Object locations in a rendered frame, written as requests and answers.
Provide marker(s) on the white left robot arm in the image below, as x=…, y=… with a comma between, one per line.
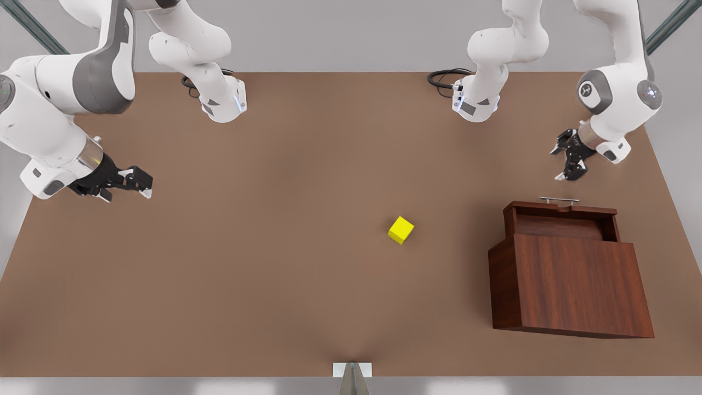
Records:
x=614, y=99

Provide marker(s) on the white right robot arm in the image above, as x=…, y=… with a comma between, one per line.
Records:
x=49, y=93

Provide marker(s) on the dark wooden cabinet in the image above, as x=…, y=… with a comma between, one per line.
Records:
x=570, y=285

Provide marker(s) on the yellow cube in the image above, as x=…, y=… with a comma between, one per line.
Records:
x=401, y=230

